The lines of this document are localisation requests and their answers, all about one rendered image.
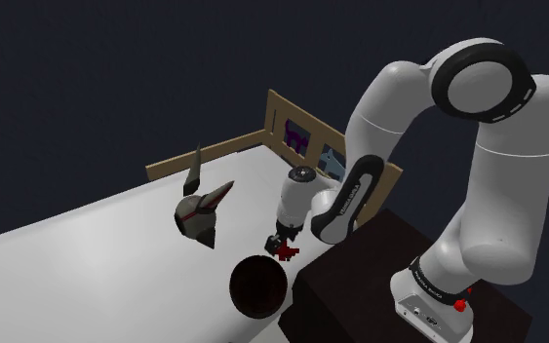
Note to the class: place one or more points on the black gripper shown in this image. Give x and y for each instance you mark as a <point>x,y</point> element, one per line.
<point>275,244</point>

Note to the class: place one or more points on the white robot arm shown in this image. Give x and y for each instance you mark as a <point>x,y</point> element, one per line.
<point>507,190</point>

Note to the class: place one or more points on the small red toy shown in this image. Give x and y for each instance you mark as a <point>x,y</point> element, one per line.
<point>285,253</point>

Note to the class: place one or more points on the dark round bowl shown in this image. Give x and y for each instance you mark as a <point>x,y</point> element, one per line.
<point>258,287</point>

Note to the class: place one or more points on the grey horned helmet figure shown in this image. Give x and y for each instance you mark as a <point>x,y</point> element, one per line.
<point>194,216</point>

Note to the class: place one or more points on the dark robot stand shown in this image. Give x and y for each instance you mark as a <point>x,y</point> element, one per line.
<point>350,289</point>

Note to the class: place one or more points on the blue animal figure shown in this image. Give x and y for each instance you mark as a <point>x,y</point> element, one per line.
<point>333,164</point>

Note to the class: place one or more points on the purple cat figure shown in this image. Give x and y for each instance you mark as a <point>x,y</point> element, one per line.
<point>295,138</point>

